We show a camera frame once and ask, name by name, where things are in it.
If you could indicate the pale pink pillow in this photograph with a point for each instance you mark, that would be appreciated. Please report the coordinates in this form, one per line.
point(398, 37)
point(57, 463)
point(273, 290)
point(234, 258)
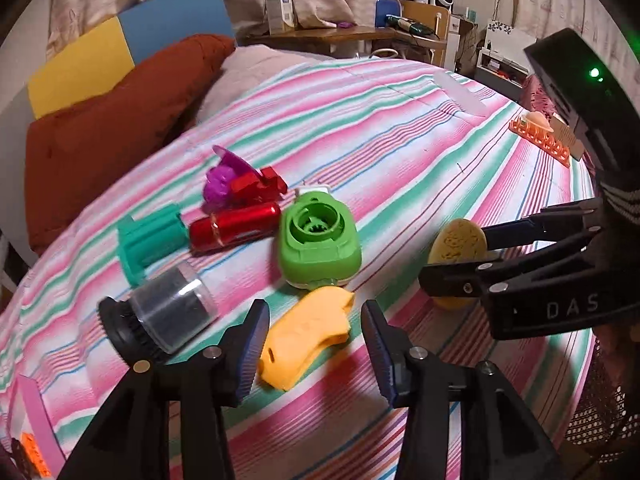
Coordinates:
point(260, 67)

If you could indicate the yellow round disc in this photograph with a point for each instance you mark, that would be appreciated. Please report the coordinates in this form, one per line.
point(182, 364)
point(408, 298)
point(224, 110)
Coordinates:
point(457, 242)

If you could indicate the white carton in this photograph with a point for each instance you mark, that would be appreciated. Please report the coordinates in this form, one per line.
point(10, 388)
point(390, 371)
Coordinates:
point(277, 10)

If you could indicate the white cabinet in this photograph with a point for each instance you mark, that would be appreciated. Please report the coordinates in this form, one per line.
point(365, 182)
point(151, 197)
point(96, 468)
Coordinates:
point(500, 60)

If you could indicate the small purple item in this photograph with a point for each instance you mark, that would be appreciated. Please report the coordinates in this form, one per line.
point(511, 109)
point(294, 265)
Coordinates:
point(345, 25)

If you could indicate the brown card tag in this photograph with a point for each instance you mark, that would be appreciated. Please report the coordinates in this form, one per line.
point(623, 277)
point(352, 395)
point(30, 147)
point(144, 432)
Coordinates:
point(567, 135)

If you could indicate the wooden desk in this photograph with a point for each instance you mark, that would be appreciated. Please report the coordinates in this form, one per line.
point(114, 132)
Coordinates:
point(325, 35)

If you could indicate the clear jar with black lid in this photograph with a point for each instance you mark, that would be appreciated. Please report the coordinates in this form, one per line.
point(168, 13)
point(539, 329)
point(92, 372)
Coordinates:
point(170, 310)

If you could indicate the yellow-orange plastic piece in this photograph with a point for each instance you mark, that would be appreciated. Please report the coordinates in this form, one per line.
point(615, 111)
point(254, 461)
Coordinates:
point(300, 340)

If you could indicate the teal plastic piece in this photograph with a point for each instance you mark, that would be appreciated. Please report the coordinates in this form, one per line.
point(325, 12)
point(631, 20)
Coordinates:
point(150, 240)

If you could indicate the green plastic housing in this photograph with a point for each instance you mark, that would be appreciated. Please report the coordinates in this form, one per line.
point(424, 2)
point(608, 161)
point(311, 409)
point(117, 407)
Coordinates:
point(325, 260)

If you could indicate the red metallic cylinder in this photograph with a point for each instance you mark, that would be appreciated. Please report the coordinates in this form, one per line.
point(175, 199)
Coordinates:
point(235, 225)

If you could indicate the red plastic toy part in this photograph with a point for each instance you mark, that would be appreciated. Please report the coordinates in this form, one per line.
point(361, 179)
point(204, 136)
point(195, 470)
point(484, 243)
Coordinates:
point(262, 187)

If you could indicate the orange plastic rack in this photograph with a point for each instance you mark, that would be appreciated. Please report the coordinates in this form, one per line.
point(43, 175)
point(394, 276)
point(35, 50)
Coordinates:
point(542, 145)

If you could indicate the purple plastic toy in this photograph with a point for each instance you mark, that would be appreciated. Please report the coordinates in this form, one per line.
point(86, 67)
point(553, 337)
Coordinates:
point(220, 185)

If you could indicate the orange plastic piece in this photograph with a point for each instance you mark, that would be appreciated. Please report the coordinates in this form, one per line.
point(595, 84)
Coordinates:
point(32, 452)

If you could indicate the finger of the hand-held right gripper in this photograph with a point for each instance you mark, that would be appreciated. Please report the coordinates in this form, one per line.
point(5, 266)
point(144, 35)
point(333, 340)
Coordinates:
point(540, 225)
point(465, 280)

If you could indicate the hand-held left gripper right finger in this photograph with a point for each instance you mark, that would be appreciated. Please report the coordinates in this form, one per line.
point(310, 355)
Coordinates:
point(377, 347)

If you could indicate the pink green striped blanket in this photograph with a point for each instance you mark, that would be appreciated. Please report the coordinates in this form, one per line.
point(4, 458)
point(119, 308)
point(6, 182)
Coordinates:
point(400, 135)

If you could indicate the black mesh basket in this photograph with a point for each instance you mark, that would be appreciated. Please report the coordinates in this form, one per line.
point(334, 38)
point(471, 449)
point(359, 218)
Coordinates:
point(600, 410)

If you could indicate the brown pillow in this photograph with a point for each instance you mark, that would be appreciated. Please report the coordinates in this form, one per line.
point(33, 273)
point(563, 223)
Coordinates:
point(110, 125)

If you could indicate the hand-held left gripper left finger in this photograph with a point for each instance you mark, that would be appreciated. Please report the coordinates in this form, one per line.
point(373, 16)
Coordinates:
point(252, 345)

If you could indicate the green handheld tool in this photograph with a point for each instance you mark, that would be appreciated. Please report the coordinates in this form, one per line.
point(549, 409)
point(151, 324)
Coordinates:
point(410, 25)

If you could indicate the pink basket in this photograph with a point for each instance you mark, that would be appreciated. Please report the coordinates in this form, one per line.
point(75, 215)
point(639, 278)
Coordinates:
point(37, 420)

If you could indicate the blue bottle on shelf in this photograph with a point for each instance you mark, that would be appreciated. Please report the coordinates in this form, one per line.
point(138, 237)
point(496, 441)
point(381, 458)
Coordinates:
point(387, 10)

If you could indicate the peach round piece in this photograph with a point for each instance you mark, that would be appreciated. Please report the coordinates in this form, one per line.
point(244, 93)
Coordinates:
point(537, 121)

